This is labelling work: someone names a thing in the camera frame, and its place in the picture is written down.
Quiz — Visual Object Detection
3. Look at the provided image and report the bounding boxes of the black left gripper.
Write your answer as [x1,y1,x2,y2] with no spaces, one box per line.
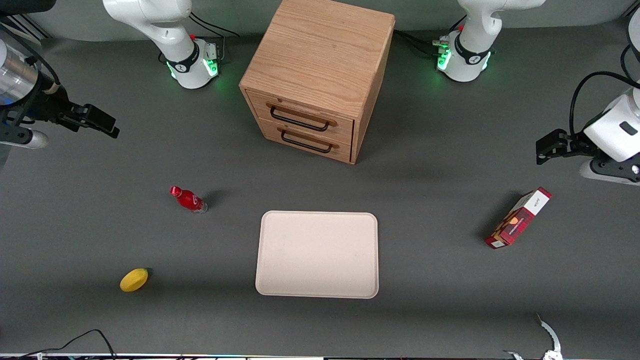
[536,128,595,166]

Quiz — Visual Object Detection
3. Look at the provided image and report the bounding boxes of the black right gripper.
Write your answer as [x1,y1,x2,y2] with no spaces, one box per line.
[46,89,121,139]

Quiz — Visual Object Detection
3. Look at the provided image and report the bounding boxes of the red coke bottle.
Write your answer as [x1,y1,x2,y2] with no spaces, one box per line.
[169,185,208,215]

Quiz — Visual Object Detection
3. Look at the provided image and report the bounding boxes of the beige rectangular tray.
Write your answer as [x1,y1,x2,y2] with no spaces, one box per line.
[255,210,380,300]

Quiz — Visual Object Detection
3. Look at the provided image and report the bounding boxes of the red and white carton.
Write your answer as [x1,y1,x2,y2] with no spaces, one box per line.
[484,187,553,250]

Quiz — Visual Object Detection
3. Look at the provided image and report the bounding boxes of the yellow lemon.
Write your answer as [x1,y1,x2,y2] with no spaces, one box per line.
[119,268,150,293]

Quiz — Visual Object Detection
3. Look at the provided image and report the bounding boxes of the white curved clamp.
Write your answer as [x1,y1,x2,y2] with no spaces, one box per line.
[502,313,563,360]

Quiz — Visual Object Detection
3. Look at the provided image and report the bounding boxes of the taller wooden drawer front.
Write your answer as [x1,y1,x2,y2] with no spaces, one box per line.
[245,89,356,146]

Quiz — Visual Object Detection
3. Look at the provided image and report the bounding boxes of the shorter wooden drawer front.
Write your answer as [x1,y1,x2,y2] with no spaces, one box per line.
[256,118,354,164]

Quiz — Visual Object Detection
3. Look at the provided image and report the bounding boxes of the wooden drawer cabinet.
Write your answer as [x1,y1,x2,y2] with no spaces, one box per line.
[238,0,396,165]

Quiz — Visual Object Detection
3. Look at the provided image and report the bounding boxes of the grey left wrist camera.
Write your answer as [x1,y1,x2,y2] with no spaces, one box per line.
[579,158,640,187]

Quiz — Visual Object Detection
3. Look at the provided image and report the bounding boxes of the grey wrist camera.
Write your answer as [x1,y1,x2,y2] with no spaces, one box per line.
[0,124,50,150]
[579,158,640,187]

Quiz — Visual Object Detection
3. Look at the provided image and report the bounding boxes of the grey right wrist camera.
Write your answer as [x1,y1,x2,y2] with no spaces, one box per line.
[0,124,50,150]

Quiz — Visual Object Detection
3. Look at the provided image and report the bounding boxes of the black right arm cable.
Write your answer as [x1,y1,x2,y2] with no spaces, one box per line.
[0,25,62,126]

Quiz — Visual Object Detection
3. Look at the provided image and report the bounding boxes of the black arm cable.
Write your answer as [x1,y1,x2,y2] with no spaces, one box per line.
[569,44,640,137]
[0,25,62,126]

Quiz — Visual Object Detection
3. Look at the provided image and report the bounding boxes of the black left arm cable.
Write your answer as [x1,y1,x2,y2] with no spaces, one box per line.
[569,44,640,137]

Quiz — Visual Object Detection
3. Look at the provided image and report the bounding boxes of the grey metal frame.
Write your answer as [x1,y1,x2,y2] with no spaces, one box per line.
[0,12,52,47]

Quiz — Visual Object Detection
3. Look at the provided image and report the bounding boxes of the black right base cables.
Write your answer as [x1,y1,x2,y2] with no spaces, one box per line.
[158,11,241,65]

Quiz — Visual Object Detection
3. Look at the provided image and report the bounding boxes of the black base cables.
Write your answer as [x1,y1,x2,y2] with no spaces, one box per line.
[158,11,241,65]
[393,15,468,57]

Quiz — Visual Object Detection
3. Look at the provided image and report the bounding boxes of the black left base cables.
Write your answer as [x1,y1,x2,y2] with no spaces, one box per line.
[393,15,468,57]

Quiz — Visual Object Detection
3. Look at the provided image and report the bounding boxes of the long black drawer handle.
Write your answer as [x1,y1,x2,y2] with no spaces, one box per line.
[269,103,337,132]

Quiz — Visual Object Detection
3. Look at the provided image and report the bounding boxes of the short black drawer handle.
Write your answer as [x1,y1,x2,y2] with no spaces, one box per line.
[278,127,334,154]

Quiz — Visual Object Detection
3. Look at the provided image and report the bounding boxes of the thin black table cable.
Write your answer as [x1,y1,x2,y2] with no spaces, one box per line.
[0,328,119,360]

